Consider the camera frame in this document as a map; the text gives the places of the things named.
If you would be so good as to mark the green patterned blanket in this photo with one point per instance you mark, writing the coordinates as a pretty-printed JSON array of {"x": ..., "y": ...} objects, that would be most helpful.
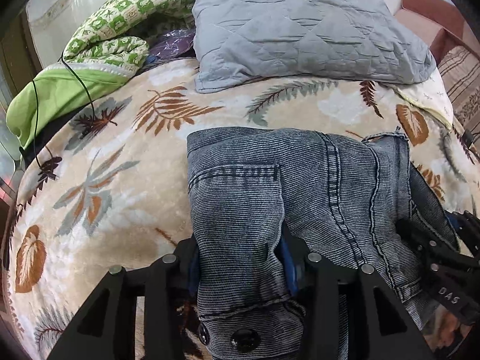
[{"x": 103, "y": 54}]

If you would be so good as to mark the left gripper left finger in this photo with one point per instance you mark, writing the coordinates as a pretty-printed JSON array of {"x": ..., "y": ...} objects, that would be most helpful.
[{"x": 104, "y": 326}]

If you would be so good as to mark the pink brown headboard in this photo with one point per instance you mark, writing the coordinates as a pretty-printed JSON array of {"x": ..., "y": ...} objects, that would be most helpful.
[{"x": 439, "y": 24}]

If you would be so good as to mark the grey quilted pillow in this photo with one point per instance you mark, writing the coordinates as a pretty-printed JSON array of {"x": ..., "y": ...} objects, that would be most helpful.
[{"x": 237, "y": 41}]

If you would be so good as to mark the leaf pattern beige bedspread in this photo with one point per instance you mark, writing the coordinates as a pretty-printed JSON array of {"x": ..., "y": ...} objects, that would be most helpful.
[{"x": 118, "y": 195}]

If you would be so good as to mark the black power adapter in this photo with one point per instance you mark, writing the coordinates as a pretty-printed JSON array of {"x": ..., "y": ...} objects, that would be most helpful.
[{"x": 468, "y": 138}]

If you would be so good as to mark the cream pillow under grey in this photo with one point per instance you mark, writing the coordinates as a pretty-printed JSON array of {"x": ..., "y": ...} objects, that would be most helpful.
[{"x": 430, "y": 96}]

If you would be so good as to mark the grey washed denim pants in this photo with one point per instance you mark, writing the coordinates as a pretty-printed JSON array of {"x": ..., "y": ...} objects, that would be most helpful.
[{"x": 341, "y": 196}]

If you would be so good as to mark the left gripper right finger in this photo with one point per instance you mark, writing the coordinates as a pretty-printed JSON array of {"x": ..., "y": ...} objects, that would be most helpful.
[{"x": 341, "y": 301}]

